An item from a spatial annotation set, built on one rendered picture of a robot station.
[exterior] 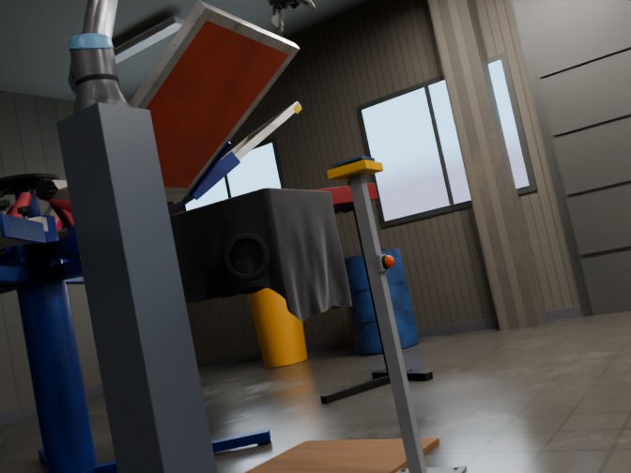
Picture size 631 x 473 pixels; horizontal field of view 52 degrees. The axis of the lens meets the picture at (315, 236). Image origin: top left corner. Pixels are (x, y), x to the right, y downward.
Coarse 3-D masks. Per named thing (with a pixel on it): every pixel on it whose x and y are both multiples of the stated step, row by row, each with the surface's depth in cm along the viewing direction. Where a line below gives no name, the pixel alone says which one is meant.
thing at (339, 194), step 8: (368, 184) 353; (336, 192) 342; (344, 192) 344; (376, 192) 355; (336, 200) 341; (344, 200) 343; (352, 200) 346; (336, 208) 361; (344, 208) 369; (352, 208) 375
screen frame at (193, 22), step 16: (192, 16) 202; (208, 16) 204; (224, 16) 209; (192, 32) 205; (240, 32) 220; (256, 32) 226; (176, 48) 206; (288, 48) 246; (160, 64) 209; (176, 64) 211; (160, 80) 212; (272, 80) 255; (144, 96) 213; (224, 144) 268; (208, 160) 270; (176, 192) 272
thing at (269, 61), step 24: (264, 48) 235; (240, 72) 237; (264, 72) 247; (216, 96) 239; (240, 96) 249; (192, 120) 240; (216, 120) 251; (192, 144) 252; (216, 144) 263; (168, 168) 254; (192, 168) 266
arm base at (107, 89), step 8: (80, 80) 176; (88, 80) 175; (96, 80) 175; (104, 80) 176; (112, 80) 178; (80, 88) 176; (88, 88) 174; (96, 88) 175; (104, 88) 175; (112, 88) 176; (120, 88) 180; (80, 96) 175; (88, 96) 174; (96, 96) 174; (104, 96) 174; (112, 96) 175; (120, 96) 177; (80, 104) 174; (88, 104) 173; (120, 104) 176; (128, 104) 179
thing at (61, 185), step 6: (54, 180) 229; (60, 180) 231; (66, 180) 233; (60, 186) 228; (66, 186) 231; (60, 192) 228; (66, 192) 230; (54, 198) 229; (60, 198) 231; (66, 198) 233; (168, 198) 279; (174, 198) 282; (180, 198) 286
